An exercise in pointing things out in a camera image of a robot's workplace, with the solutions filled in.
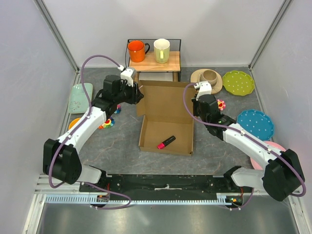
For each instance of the green dotted plate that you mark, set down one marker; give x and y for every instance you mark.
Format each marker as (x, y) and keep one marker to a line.
(238, 83)

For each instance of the beige ceramic cup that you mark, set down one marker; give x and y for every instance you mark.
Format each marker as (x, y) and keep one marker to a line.
(209, 76)

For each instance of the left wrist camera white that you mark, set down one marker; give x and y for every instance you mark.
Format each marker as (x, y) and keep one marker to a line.
(127, 74)

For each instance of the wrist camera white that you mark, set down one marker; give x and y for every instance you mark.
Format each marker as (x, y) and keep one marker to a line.
(127, 74)
(203, 88)

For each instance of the pink flower toy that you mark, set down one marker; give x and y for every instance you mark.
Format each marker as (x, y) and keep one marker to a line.
(221, 104)

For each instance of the white cable duct rail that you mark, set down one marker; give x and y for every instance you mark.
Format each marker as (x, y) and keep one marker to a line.
(96, 200)

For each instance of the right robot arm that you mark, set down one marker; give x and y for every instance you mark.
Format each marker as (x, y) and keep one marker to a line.
(280, 175)

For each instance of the blue dotted plate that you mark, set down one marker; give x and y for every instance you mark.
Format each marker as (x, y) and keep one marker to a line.
(257, 123)

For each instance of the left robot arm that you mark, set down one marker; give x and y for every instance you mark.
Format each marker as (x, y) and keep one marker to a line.
(61, 156)

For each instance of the light green mug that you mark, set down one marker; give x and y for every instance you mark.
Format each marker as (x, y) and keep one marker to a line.
(161, 50)

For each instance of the brown cardboard paper box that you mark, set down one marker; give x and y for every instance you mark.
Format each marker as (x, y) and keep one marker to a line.
(164, 115)

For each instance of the beige saucer plate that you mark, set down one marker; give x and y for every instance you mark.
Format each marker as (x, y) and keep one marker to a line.
(195, 77)

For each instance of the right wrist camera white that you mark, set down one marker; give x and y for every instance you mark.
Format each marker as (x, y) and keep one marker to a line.
(203, 88)

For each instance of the red rainbow flower toy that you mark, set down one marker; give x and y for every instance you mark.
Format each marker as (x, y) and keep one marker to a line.
(107, 124)

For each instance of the black wire shelf rack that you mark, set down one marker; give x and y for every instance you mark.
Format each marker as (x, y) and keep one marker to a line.
(149, 64)

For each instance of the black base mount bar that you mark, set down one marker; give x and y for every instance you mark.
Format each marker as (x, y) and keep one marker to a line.
(170, 187)

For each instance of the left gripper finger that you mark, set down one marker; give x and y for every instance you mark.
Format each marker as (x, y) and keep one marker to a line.
(137, 100)
(137, 95)

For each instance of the pink marker pen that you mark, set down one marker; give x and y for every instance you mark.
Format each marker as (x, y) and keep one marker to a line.
(166, 142)

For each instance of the orange bowl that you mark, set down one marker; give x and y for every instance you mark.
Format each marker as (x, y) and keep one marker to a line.
(73, 122)

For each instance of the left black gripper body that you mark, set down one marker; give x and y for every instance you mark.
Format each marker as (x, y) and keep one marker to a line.
(126, 92)

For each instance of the pink plate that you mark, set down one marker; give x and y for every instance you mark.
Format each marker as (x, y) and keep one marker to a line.
(255, 165)

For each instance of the orange mug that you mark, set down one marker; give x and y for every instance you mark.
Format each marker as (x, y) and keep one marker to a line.
(137, 50)

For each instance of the white square plate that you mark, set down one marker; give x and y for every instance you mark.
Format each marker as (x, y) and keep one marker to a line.
(156, 76)

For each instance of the mint green tray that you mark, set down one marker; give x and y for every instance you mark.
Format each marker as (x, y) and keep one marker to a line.
(78, 103)

